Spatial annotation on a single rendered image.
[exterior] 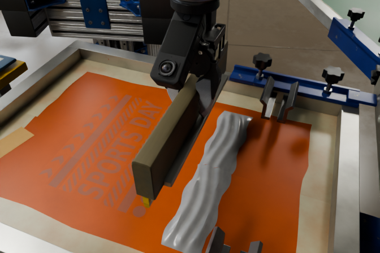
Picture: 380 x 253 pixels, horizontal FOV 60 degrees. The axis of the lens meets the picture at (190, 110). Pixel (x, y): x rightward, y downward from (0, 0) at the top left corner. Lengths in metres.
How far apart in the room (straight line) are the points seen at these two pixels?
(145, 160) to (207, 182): 0.23
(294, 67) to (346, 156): 2.14
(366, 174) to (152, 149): 1.77
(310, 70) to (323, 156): 2.09
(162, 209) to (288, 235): 0.22
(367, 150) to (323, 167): 1.54
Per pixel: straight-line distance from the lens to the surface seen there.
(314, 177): 0.70
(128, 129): 0.76
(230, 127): 0.75
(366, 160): 2.20
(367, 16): 1.39
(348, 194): 0.65
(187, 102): 0.52
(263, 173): 0.68
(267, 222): 0.62
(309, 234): 0.62
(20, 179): 0.73
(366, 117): 2.50
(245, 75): 0.84
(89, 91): 0.89
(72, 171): 0.70
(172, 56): 0.46
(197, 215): 0.60
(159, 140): 0.46
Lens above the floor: 1.47
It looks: 41 degrees down
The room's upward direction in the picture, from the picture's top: straight up
